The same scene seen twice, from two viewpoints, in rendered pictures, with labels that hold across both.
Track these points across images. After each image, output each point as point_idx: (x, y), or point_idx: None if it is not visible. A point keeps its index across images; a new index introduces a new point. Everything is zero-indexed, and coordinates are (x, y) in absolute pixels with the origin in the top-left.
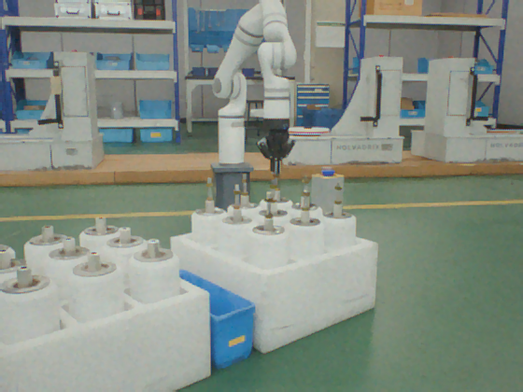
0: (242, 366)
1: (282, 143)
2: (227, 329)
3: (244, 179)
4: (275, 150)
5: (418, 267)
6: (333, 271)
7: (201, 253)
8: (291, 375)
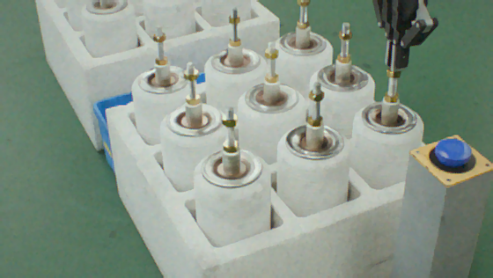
0: (103, 175)
1: (393, 10)
2: (100, 127)
3: (340, 31)
4: (383, 17)
5: None
6: (154, 208)
7: None
8: (61, 208)
